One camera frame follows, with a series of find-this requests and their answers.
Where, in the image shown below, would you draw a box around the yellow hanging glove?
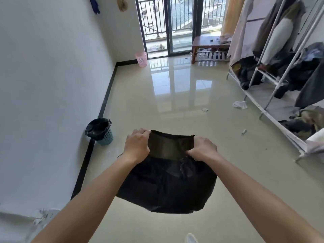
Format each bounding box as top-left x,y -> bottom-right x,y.
115,0 -> 129,12

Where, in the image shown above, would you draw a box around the pile of mixed clothes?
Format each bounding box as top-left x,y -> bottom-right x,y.
278,106 -> 324,139

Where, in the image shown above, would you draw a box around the white hanging garment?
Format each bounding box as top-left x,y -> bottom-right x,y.
262,17 -> 294,65

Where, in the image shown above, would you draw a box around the person's left hand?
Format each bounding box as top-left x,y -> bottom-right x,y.
122,128 -> 152,165

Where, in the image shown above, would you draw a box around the white fabric wardrobe rack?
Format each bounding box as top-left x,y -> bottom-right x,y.
226,0 -> 324,162

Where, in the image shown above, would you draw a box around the brown wooden bench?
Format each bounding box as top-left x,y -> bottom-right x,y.
191,35 -> 232,64

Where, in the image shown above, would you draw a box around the black garbage bag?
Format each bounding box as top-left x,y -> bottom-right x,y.
116,130 -> 218,215
85,118 -> 112,140

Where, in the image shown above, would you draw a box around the black sliding door frame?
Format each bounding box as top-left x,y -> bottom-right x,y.
134,0 -> 230,60

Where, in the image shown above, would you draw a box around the black balcony railing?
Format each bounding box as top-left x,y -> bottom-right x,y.
138,0 -> 227,38

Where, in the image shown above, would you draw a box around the blue plastic waste basket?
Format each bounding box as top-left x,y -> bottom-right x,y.
95,128 -> 114,146

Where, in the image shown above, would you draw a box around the dark blue hanging clothes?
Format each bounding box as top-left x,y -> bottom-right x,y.
274,42 -> 324,99

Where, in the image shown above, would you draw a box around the black crumpled clothes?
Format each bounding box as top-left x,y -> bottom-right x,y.
239,57 -> 264,90

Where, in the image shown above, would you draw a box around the pink plastic waste basket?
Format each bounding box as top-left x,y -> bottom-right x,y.
134,51 -> 148,68

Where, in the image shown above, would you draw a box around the person's right hand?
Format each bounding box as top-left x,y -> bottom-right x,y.
186,135 -> 219,162

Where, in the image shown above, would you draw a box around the person's right forearm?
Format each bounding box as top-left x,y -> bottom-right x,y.
205,152 -> 324,243

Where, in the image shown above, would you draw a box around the large crumpled white tissue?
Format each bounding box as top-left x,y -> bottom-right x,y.
232,100 -> 248,110

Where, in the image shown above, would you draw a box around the yellow curtain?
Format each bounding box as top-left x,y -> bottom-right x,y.
220,0 -> 245,37

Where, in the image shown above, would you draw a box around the blue hanging glove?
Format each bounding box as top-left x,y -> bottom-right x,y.
88,0 -> 101,15

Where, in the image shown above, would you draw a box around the person's left forearm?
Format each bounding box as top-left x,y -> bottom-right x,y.
31,153 -> 138,243

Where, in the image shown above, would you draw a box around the brown grey hanging coat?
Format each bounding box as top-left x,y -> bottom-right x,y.
253,0 -> 305,57

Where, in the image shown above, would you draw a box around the grey hanging garment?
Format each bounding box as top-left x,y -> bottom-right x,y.
295,68 -> 324,109

